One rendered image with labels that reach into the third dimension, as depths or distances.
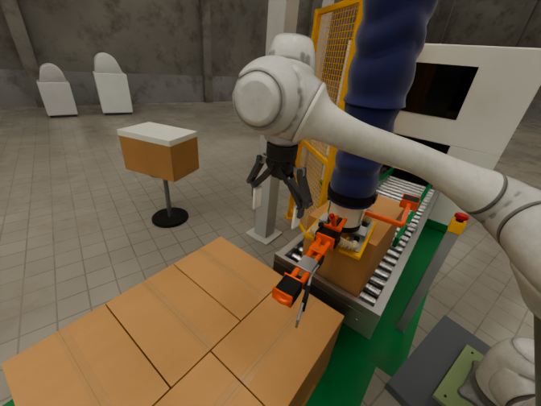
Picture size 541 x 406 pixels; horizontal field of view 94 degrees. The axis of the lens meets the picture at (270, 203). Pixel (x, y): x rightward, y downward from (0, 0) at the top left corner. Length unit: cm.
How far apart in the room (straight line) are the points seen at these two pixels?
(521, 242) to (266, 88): 50
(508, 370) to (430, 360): 29
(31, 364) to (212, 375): 75
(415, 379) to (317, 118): 105
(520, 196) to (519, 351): 57
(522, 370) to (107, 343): 153
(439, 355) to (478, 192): 85
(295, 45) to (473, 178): 43
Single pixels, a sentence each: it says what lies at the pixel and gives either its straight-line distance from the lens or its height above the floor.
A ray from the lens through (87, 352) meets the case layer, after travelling 152.
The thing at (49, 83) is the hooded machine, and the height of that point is 77.
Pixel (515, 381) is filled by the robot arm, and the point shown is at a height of 99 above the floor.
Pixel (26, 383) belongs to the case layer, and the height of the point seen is 54.
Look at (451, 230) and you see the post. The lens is 181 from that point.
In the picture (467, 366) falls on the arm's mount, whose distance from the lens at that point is 136.
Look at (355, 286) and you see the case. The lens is 159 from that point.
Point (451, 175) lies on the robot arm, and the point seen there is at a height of 155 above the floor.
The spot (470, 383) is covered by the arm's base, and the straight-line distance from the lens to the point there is 129.
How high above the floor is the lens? 173
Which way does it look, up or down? 30 degrees down
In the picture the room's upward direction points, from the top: 5 degrees clockwise
